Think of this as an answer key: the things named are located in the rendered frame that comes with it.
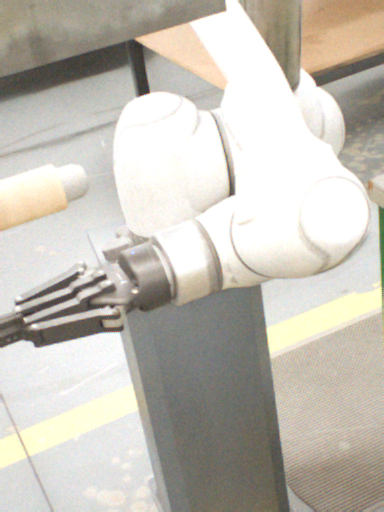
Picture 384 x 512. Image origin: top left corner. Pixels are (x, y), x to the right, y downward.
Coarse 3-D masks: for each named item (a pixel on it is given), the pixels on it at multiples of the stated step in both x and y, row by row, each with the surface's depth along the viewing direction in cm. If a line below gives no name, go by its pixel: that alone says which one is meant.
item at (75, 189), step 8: (64, 168) 59; (72, 168) 59; (80, 168) 60; (64, 176) 59; (72, 176) 59; (80, 176) 59; (64, 184) 59; (72, 184) 59; (80, 184) 59; (72, 192) 59; (80, 192) 59; (72, 200) 60
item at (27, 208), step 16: (16, 176) 58; (32, 176) 58; (48, 176) 58; (0, 192) 57; (16, 192) 57; (32, 192) 58; (48, 192) 58; (64, 192) 58; (0, 208) 57; (16, 208) 57; (32, 208) 58; (48, 208) 58; (64, 208) 59; (0, 224) 57; (16, 224) 58
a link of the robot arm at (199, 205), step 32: (160, 96) 145; (128, 128) 141; (160, 128) 140; (192, 128) 142; (128, 160) 143; (160, 160) 141; (192, 160) 142; (224, 160) 144; (128, 192) 146; (160, 192) 144; (192, 192) 145; (224, 192) 147; (128, 224) 152; (160, 224) 147
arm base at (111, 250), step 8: (120, 232) 161; (128, 232) 155; (120, 240) 155; (128, 240) 154; (136, 240) 152; (144, 240) 150; (104, 248) 154; (112, 248) 153; (120, 248) 154; (128, 248) 154; (104, 256) 154; (112, 256) 154
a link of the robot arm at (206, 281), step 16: (192, 224) 99; (160, 240) 98; (176, 240) 97; (192, 240) 98; (208, 240) 98; (160, 256) 98; (176, 256) 96; (192, 256) 97; (208, 256) 97; (176, 272) 96; (192, 272) 97; (208, 272) 98; (176, 288) 97; (192, 288) 98; (208, 288) 99; (176, 304) 100
